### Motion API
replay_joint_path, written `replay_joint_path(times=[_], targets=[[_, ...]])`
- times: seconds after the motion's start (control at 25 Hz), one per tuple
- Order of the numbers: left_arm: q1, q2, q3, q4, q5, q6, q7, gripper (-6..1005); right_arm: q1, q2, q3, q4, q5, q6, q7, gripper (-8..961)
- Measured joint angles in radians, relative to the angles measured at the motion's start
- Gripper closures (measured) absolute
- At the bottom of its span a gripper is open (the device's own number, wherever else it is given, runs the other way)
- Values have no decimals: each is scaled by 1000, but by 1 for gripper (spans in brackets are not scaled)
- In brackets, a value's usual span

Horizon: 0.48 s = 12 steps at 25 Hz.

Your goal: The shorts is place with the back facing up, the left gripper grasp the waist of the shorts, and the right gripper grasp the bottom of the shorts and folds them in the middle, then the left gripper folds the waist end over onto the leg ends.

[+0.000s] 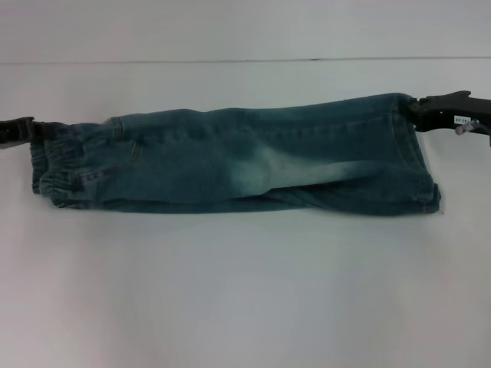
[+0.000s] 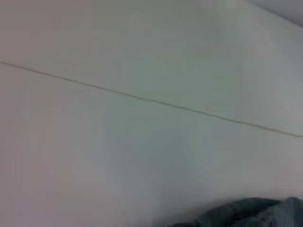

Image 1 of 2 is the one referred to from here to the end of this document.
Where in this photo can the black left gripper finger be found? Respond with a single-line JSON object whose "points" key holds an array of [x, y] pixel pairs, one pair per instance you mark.
{"points": [[19, 130]]}

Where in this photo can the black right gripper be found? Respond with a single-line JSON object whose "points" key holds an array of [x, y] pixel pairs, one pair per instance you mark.
{"points": [[441, 113]]}

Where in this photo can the blue denim shorts with cartoon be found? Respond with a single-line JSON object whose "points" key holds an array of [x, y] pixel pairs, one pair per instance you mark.
{"points": [[230, 153]]}

